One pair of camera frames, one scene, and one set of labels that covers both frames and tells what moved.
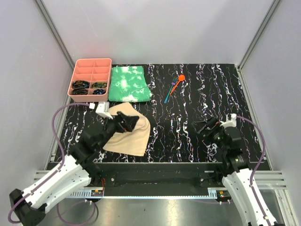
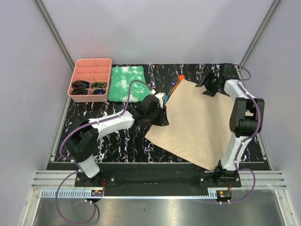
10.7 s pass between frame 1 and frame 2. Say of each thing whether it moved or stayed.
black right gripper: moved
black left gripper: moved
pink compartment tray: stayed
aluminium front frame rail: stayed
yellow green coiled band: stayed
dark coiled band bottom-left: stayed
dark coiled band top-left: stayed
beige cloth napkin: moved
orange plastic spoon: stayed
